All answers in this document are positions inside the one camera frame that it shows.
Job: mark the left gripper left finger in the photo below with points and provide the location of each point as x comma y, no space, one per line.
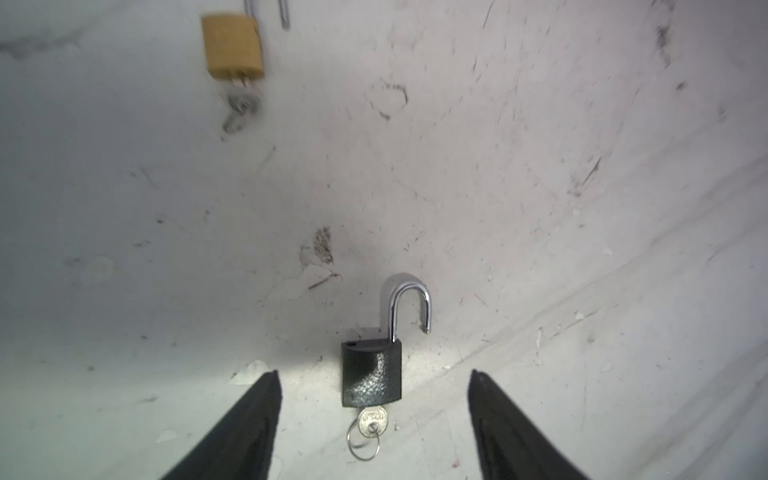
240,445

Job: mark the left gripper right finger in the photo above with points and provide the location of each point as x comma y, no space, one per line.
509,444

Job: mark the dark key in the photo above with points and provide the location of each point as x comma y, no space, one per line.
363,437

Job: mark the dark grey padlock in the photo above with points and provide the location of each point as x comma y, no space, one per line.
371,369

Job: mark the small silver key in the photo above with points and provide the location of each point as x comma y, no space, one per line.
244,102

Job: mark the small brass padlock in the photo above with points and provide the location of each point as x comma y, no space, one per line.
232,45

